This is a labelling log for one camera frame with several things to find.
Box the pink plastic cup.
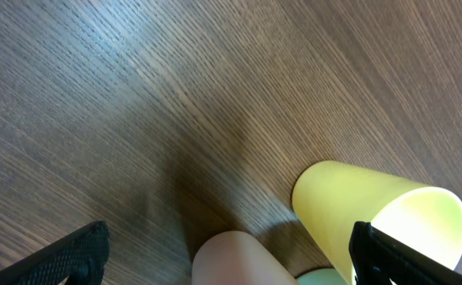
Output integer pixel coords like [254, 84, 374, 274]
[192, 231, 298, 285]

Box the mint green small bowl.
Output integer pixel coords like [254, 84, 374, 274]
[296, 268, 347, 285]

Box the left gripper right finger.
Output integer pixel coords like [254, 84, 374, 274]
[349, 222, 462, 285]

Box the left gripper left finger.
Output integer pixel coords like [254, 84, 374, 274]
[0, 221, 109, 285]

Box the yellow plastic cup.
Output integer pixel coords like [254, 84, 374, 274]
[292, 161, 462, 284]

